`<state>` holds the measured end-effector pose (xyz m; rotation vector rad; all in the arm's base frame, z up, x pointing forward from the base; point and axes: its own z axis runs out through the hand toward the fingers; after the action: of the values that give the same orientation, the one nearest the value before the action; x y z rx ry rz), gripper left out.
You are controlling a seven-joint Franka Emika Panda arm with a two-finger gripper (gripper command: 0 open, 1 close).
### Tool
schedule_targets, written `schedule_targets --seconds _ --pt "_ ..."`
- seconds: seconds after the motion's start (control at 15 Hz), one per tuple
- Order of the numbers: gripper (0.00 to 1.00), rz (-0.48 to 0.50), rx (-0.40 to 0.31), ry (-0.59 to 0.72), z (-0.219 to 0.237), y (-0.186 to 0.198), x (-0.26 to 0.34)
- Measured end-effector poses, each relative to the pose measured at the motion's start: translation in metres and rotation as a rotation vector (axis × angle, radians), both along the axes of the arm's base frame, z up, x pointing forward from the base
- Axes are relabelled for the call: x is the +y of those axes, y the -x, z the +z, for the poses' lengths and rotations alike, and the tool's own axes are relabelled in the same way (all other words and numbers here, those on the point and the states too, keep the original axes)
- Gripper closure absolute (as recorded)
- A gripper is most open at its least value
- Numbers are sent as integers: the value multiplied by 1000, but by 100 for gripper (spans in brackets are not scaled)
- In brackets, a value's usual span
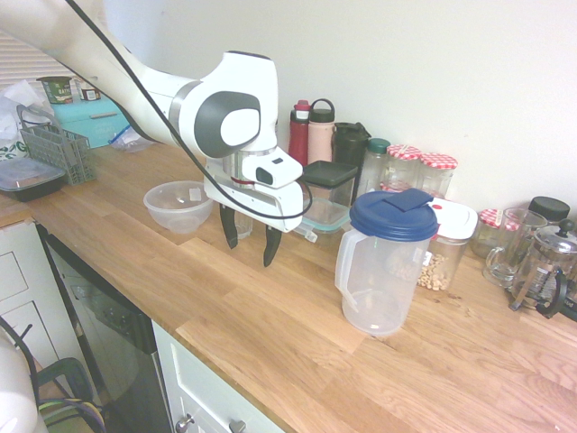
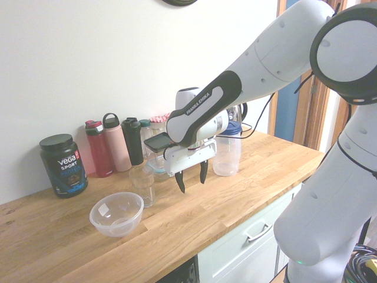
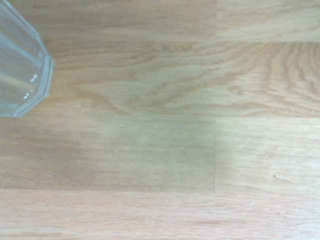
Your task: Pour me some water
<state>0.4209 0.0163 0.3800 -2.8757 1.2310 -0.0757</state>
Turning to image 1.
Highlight glass French press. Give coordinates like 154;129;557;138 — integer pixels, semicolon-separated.
508;218;577;319

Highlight clear pitcher with blue lid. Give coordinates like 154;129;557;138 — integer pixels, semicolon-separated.
334;189;441;337

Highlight black food container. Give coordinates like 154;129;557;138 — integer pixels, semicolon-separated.
0;161;68;203

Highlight brown labelled jar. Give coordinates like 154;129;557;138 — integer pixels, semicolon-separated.
71;78;103;103

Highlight black shaker bottle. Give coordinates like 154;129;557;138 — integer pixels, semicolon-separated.
332;121;371;176

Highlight white side cabinet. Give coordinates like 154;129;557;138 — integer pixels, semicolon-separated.
0;223;98;393

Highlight pink water bottle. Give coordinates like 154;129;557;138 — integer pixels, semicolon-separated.
307;97;337;167

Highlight red water bottle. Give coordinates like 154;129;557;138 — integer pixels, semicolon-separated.
288;99;312;167

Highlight bundle of floor cables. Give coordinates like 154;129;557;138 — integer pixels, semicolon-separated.
38;358;109;433

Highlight clear drinking glass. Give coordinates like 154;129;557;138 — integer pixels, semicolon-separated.
233;208;256;240

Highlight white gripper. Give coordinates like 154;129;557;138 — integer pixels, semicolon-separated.
202;169;305;269

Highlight white plastic bag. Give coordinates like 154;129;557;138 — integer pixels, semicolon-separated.
0;79;55;164

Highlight glass container with teal rim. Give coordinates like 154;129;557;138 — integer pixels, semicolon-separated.
295;196;353;243

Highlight black dishwasher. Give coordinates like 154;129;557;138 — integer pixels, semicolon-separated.
38;225;175;433

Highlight white drawer with handle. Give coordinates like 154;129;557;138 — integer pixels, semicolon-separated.
151;319;285;433

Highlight clear zip bag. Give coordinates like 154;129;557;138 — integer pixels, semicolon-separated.
107;125;157;154

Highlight clear plastic bowl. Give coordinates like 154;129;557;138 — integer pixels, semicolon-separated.
142;180;215;235

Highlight green oatmeal cup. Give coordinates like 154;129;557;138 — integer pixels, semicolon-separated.
36;75;74;106

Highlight clear bottle with green lid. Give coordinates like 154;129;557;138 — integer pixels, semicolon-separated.
355;137;391;204

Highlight white-lid container of nuts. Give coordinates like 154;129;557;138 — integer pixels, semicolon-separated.
417;197;479;294

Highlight jar with black lid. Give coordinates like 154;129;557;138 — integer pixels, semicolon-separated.
527;196;572;226

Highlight grey cutlery basket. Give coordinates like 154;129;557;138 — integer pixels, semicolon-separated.
16;104;98;187

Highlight small jar red checkered lid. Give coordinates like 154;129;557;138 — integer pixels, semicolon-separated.
471;207;506;259

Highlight square container with black lid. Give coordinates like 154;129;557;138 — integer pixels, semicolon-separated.
300;160;360;211

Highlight clear glass mug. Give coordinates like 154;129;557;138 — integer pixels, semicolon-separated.
482;207;549;289

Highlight white window blinds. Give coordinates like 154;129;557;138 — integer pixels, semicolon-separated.
0;31;78;98

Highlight teal bread box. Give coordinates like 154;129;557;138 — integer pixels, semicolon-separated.
51;97;136;150

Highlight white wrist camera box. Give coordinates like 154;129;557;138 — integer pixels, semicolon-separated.
243;153;304;189

